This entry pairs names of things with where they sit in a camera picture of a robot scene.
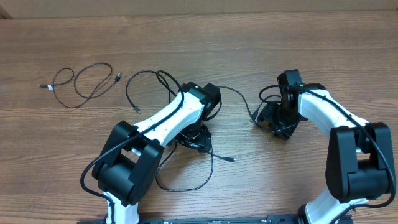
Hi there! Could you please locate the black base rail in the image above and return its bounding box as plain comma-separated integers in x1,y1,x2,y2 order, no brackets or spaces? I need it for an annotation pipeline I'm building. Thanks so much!
77,213,354,224

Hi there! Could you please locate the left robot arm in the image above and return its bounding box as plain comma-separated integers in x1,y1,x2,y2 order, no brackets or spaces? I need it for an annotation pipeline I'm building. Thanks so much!
92,82,221,223

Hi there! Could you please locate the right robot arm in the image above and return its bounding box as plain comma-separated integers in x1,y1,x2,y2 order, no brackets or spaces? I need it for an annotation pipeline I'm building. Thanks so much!
255,70,397,224

